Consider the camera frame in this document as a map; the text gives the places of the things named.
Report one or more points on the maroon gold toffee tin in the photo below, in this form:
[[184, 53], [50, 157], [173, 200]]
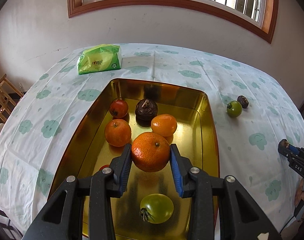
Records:
[[195, 137]]

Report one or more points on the green tissue pack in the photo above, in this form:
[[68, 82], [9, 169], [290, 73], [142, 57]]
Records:
[[101, 58]]

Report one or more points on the large dark water chestnut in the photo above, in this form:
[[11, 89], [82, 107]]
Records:
[[146, 110]]

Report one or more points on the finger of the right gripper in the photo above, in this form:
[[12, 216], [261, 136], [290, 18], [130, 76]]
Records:
[[291, 151]]

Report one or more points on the cloud-print white tablecloth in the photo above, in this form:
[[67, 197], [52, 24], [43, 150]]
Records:
[[225, 116]]

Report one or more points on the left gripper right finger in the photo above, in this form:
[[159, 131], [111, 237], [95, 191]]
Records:
[[240, 216]]

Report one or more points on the green tomato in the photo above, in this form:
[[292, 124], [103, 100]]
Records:
[[156, 208], [234, 109]]

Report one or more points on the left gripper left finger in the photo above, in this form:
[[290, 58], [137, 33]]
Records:
[[62, 215]]

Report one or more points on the light wooden chair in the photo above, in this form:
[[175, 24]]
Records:
[[6, 99]]

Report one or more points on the person's right hand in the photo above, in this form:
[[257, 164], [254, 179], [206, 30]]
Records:
[[299, 193]]

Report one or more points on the small red tomato in tin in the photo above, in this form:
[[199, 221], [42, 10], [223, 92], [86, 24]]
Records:
[[118, 108]]

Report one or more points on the large orange mandarin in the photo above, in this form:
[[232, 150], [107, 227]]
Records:
[[150, 152]]

